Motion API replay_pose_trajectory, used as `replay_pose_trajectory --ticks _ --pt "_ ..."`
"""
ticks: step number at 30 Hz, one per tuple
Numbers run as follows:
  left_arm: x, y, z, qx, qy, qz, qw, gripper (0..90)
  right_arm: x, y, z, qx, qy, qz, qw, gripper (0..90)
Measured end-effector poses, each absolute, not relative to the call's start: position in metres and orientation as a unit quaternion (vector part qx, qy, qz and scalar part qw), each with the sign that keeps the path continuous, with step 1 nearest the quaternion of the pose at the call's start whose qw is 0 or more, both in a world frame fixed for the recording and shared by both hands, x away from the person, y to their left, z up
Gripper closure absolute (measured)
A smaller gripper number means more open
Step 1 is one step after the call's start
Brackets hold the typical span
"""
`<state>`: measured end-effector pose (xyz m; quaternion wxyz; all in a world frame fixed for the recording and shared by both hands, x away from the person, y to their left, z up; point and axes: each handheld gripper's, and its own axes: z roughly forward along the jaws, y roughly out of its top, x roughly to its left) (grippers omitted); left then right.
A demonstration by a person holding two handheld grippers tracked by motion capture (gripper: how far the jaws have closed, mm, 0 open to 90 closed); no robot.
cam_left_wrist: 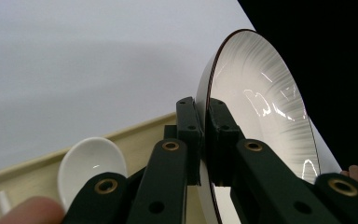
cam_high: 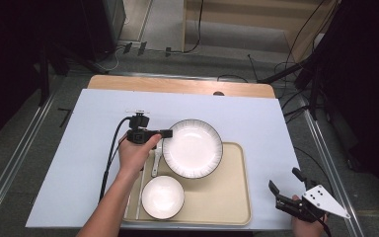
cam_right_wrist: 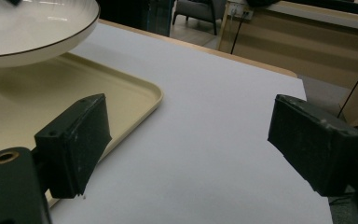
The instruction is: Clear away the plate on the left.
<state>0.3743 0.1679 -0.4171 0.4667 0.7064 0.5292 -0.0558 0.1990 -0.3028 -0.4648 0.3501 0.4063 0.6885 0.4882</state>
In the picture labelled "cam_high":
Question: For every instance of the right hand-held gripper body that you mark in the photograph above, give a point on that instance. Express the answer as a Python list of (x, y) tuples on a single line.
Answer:
[(324, 200)]

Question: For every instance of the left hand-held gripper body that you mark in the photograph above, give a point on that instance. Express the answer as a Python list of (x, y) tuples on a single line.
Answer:
[(138, 135)]

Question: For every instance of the white ceramic spoon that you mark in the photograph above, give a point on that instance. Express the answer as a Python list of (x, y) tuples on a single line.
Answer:
[(156, 163)]

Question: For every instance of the white plate with dark rim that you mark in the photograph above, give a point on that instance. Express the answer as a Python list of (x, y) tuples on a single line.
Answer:
[(194, 148)]

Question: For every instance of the beige plastic tray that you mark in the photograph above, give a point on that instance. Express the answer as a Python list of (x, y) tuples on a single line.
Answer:
[(217, 197)]

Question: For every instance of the white bowl with dark rim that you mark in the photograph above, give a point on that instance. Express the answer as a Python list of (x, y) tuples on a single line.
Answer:
[(163, 197)]

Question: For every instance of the person's left hand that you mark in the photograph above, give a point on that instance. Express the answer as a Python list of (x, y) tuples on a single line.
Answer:
[(135, 158)]

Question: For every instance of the person's right hand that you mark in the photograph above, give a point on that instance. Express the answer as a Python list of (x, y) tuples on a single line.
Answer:
[(307, 229)]

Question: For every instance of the white table board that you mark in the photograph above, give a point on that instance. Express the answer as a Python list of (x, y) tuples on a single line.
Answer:
[(89, 148)]

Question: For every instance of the black power plug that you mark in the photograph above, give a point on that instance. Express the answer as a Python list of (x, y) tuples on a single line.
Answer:
[(127, 48), (142, 48)]

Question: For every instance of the black stand leg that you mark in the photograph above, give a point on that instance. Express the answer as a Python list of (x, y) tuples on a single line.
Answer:
[(284, 71)]

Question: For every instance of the dark grey cabinet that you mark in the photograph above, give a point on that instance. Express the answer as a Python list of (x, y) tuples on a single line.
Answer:
[(108, 26)]

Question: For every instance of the light wooden cabinet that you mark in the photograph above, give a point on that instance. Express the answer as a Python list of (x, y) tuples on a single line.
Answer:
[(243, 13)]

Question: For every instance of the metal floor rail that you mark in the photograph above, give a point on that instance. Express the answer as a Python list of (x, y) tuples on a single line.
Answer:
[(325, 161), (16, 158)]

